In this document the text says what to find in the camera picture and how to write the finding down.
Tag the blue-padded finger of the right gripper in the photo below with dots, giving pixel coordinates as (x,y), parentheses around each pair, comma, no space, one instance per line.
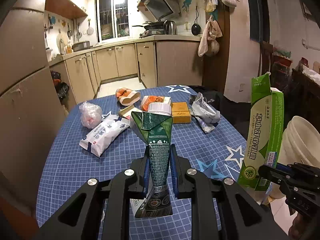
(272,174)
(283,167)

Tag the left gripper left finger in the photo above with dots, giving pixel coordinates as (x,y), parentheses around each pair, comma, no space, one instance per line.
(100,206)

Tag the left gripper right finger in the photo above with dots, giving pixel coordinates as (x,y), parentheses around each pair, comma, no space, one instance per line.
(220,209)

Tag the white blue wipes packet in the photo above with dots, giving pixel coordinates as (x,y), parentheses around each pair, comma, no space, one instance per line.
(101,137)

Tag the silver foil bag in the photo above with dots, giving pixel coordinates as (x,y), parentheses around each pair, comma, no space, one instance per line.
(207,117)

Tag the clear plastic bag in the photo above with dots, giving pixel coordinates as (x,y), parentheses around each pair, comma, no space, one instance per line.
(91,114)

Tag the dark green milk carton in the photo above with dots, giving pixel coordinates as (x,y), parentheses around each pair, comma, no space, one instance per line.
(154,130)

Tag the yellow cigarette box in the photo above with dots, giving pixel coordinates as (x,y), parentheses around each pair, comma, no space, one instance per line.
(180,113)

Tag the black tissue packet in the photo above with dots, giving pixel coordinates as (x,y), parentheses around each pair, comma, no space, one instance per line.
(192,98)

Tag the orange white paper cup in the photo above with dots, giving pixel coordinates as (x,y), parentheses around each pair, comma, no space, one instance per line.
(127,97)

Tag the beige lower kitchen cabinets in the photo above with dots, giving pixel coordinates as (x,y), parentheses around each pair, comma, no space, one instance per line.
(157,60)

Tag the kitchen window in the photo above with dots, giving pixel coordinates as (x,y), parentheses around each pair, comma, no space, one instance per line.
(112,19)

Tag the person's right hand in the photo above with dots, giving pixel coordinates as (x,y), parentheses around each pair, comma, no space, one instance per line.
(299,226)

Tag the white plastic bucket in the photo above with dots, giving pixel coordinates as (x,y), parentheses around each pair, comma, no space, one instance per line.
(300,143)

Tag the dark wooden side table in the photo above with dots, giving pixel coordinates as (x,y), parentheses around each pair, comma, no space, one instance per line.
(306,96)

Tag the black cloth draped chair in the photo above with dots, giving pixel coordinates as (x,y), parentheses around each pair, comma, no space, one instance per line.
(237,113)

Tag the blue checked star tablecloth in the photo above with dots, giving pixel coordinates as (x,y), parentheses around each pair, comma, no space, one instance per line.
(68,166)

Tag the red bowl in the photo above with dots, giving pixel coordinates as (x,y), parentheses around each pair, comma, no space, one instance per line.
(282,60)

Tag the dark wooden chair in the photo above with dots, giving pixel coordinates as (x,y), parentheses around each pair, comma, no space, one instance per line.
(266,53)

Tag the beige refrigerator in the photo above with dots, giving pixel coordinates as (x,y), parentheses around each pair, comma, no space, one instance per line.
(31,113)

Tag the hanging pink cloth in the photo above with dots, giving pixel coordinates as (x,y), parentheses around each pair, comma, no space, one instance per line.
(208,43)

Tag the steel pot on counter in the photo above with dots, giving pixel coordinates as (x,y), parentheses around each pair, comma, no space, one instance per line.
(81,46)

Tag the steel kettle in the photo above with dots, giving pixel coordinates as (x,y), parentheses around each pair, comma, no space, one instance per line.
(170,27)

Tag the black wok on stove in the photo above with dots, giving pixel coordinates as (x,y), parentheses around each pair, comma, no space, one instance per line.
(151,25)

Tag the range hood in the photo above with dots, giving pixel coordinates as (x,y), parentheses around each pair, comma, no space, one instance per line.
(160,9)

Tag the framed wall picture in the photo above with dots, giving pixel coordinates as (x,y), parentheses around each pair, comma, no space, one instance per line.
(306,12)

